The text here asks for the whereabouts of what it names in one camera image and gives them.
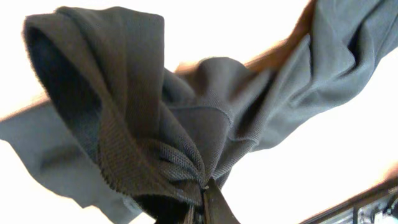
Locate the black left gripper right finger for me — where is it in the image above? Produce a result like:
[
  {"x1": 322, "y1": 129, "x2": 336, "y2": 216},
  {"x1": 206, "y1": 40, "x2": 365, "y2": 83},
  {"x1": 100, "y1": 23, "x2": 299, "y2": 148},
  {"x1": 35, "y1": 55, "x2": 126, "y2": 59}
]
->
[{"x1": 202, "y1": 179, "x2": 240, "y2": 224}]

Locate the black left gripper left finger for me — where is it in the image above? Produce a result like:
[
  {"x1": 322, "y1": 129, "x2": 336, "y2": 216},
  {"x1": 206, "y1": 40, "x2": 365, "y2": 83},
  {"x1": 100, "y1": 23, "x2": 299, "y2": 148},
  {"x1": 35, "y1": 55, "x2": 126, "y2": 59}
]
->
[{"x1": 155, "y1": 204, "x2": 195, "y2": 224}]

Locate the black t-shirt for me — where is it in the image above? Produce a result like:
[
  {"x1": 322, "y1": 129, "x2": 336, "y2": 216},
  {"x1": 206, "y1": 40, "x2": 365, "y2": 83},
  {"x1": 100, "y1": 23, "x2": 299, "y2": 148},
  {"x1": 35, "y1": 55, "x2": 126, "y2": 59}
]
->
[{"x1": 1, "y1": 0, "x2": 397, "y2": 223}]

